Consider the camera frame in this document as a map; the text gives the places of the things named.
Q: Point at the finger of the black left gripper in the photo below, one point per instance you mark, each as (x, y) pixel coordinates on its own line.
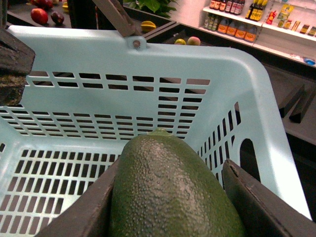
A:
(16, 62)

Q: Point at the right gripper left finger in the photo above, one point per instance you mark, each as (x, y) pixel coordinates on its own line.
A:
(89, 215)

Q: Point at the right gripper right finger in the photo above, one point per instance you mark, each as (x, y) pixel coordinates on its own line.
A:
(262, 212)

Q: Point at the green avocado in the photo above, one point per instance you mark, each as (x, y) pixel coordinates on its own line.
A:
(163, 189)

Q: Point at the light teal plastic basket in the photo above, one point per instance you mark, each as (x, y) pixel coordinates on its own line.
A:
(123, 98)

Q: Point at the brown basket handle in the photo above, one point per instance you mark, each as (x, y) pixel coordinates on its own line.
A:
(118, 17)

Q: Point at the red mango on shelf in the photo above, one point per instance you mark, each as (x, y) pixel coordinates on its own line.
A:
(39, 16)

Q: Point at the dark purple fruit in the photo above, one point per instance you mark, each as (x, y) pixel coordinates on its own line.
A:
(57, 18)

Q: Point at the yellow starfruit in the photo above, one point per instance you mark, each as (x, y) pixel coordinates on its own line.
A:
(147, 26)

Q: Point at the green plant leaves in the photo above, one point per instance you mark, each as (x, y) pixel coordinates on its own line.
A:
(161, 8)

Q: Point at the green apple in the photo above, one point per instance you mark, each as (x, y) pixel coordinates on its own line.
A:
(180, 42)

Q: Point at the pink peach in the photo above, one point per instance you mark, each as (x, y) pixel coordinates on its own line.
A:
(194, 41)

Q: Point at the white shelf with bottles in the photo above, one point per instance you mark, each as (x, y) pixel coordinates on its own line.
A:
(285, 28)

